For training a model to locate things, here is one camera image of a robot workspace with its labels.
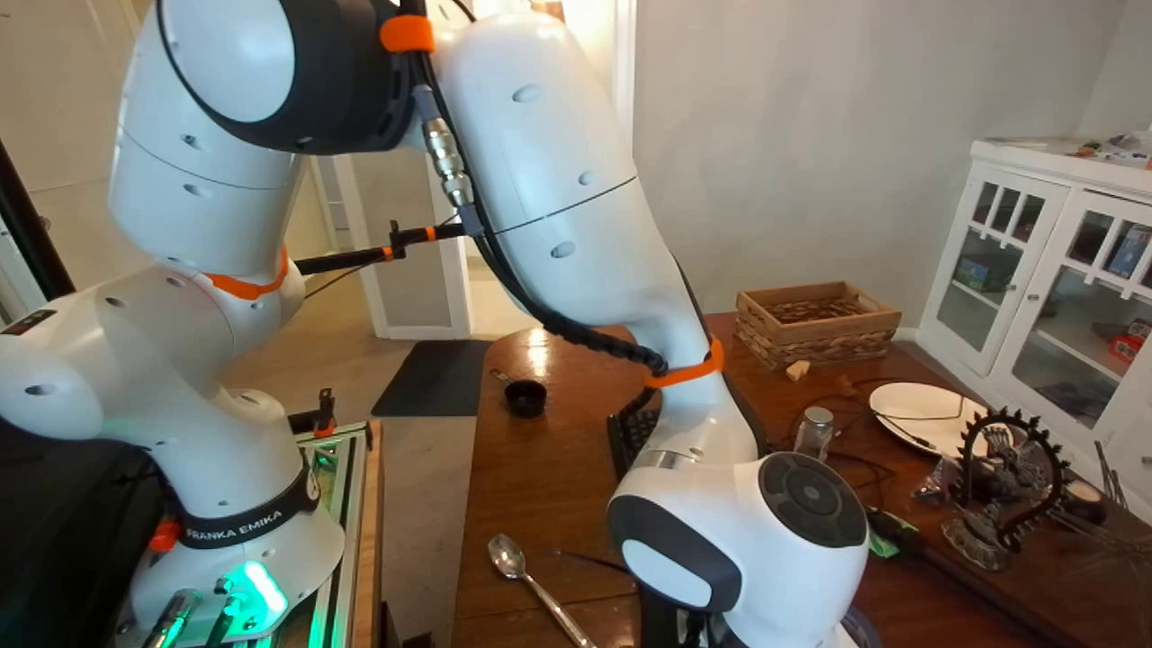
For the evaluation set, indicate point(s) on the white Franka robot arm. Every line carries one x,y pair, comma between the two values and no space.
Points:
564,180

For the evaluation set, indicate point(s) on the small black cup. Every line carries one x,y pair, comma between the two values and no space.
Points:
528,397

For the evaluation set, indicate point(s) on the black floor mat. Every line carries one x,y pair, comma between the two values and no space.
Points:
432,379

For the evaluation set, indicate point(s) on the small wood block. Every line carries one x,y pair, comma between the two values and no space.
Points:
796,373

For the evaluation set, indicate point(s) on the black boom stand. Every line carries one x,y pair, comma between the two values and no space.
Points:
362,258

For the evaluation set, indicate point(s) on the wicker basket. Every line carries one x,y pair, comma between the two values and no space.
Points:
814,324

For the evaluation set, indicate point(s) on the metal spoon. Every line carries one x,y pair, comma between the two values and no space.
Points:
515,562

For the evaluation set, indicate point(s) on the small glass jar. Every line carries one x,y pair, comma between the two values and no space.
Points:
814,434

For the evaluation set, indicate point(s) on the robot mounting cart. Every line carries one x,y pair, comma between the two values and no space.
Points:
347,542

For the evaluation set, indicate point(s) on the knife on plate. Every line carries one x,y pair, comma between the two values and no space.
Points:
917,431

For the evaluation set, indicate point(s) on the green packet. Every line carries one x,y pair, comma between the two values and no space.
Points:
883,546

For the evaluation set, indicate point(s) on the white round plate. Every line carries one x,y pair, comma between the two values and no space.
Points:
947,414

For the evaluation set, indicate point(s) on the white glass door cabinet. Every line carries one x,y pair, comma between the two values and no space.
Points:
1031,300

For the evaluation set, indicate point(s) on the small dark candle jar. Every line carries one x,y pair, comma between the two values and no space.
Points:
1086,502

